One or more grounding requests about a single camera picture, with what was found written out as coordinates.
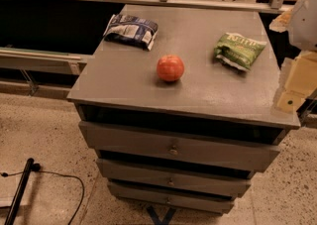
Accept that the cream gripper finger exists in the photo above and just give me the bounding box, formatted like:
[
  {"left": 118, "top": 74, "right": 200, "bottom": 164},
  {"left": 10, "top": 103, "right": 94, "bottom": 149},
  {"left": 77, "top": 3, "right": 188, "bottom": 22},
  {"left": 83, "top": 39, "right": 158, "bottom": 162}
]
[
  {"left": 275, "top": 51, "right": 317, "bottom": 113},
  {"left": 268, "top": 9, "right": 292, "bottom": 33}
]

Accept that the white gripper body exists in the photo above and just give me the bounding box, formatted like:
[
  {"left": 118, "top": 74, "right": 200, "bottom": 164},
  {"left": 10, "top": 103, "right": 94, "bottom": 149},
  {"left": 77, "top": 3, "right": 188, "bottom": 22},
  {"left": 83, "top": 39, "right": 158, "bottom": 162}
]
[{"left": 287, "top": 0, "right": 317, "bottom": 51}]

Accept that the green jalapeno chip bag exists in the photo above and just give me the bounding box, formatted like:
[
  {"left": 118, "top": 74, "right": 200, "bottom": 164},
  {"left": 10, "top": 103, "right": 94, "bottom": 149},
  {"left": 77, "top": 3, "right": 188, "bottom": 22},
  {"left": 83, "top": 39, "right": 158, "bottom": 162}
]
[{"left": 214, "top": 33, "right": 266, "bottom": 71}]

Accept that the blue white chip bag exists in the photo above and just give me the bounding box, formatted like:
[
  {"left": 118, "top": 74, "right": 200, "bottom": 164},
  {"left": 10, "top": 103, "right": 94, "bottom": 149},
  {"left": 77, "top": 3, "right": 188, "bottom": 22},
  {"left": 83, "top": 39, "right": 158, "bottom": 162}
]
[{"left": 104, "top": 14, "right": 159, "bottom": 51}]

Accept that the red apple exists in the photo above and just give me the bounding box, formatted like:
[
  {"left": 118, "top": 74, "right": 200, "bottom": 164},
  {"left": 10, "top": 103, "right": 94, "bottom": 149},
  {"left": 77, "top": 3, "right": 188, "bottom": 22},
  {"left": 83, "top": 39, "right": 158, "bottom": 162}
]
[{"left": 157, "top": 55, "right": 184, "bottom": 82}]

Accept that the top grey drawer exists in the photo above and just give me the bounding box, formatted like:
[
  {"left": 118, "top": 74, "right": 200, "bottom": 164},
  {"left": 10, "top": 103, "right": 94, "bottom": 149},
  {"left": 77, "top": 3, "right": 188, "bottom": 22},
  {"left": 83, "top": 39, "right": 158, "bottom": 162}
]
[{"left": 79, "top": 121, "right": 279, "bottom": 172}]

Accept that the grey drawer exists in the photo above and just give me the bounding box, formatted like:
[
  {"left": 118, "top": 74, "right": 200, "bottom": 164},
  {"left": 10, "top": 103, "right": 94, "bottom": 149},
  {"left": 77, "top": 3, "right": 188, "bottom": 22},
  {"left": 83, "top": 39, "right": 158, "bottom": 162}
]
[
  {"left": 96, "top": 159, "right": 251, "bottom": 198},
  {"left": 108, "top": 181, "right": 234, "bottom": 214},
  {"left": 79, "top": 121, "right": 279, "bottom": 172}
]

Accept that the middle grey drawer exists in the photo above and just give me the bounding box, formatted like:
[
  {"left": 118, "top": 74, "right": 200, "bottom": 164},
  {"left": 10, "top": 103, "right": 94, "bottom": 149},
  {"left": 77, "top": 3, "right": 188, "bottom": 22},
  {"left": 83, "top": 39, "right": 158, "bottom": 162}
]
[{"left": 96, "top": 159, "right": 251, "bottom": 198}]

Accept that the bottom grey drawer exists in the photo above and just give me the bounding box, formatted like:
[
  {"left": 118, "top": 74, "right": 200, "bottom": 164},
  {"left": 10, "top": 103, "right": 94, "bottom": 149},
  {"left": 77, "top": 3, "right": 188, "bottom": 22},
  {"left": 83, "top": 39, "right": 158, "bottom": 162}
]
[{"left": 108, "top": 181, "right": 234, "bottom": 214}]

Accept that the black pole on floor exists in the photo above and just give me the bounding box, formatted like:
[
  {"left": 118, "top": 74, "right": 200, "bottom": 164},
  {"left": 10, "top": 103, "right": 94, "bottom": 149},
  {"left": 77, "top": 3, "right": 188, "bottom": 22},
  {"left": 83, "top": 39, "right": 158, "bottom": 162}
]
[{"left": 4, "top": 158, "right": 34, "bottom": 225}]

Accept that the black cable on floor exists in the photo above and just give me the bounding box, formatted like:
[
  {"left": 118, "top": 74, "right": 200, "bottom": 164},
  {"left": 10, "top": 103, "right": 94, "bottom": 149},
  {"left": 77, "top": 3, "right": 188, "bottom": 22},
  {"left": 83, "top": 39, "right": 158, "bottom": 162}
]
[{"left": 0, "top": 169, "right": 86, "bottom": 225}]

